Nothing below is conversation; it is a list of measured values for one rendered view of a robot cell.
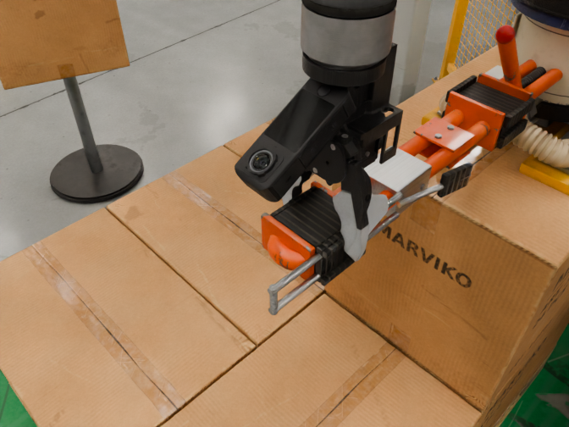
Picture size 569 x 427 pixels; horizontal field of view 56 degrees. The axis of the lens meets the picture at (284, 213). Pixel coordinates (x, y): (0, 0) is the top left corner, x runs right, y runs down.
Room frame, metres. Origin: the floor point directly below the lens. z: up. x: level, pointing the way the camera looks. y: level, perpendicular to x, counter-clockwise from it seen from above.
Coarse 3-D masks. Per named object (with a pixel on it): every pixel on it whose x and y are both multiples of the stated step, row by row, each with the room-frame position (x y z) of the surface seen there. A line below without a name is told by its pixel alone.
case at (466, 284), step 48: (432, 96) 0.92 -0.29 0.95; (480, 192) 0.63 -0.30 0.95; (528, 192) 0.63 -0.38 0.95; (384, 240) 0.67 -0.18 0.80; (432, 240) 0.61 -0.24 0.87; (480, 240) 0.56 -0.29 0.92; (528, 240) 0.53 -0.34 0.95; (336, 288) 0.74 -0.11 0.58; (384, 288) 0.66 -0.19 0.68; (432, 288) 0.59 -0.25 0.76; (480, 288) 0.54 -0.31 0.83; (528, 288) 0.49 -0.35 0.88; (432, 336) 0.57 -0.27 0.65; (480, 336) 0.52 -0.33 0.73; (528, 336) 0.52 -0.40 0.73; (480, 384) 0.50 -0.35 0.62
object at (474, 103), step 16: (464, 80) 0.70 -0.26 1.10; (480, 80) 0.71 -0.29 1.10; (496, 80) 0.69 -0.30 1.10; (448, 96) 0.67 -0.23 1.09; (464, 96) 0.65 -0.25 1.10; (480, 96) 0.67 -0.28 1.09; (496, 96) 0.67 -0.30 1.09; (512, 96) 0.67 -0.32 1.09; (528, 96) 0.65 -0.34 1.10; (448, 112) 0.65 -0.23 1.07; (464, 112) 0.64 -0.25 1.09; (480, 112) 0.62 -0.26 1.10; (496, 112) 0.61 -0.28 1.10; (512, 112) 0.61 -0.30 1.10; (528, 112) 0.64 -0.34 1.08; (464, 128) 0.63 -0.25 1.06; (496, 128) 0.60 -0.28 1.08; (512, 128) 0.63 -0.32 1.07; (480, 144) 0.61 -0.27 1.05
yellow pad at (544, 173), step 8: (568, 128) 0.78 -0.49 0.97; (560, 136) 0.75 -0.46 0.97; (568, 136) 0.75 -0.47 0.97; (528, 160) 0.69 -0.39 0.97; (536, 160) 0.69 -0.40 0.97; (520, 168) 0.68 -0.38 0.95; (528, 168) 0.67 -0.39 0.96; (536, 168) 0.67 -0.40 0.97; (544, 168) 0.67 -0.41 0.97; (552, 168) 0.67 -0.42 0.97; (560, 168) 0.66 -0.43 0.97; (568, 168) 0.66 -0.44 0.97; (536, 176) 0.66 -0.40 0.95; (544, 176) 0.65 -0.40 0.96; (552, 176) 0.65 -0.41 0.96; (560, 176) 0.65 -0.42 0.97; (568, 176) 0.65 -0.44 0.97; (552, 184) 0.64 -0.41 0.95; (560, 184) 0.63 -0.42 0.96; (568, 184) 0.63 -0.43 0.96; (568, 192) 0.62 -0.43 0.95
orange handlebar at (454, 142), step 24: (528, 72) 0.76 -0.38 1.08; (552, 72) 0.75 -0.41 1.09; (432, 120) 0.61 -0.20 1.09; (456, 120) 0.62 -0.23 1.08; (480, 120) 0.62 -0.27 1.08; (408, 144) 0.56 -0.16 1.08; (432, 144) 0.59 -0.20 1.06; (456, 144) 0.56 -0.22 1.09; (432, 168) 0.52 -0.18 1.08; (336, 192) 0.47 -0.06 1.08; (384, 192) 0.47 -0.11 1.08; (288, 264) 0.37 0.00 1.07
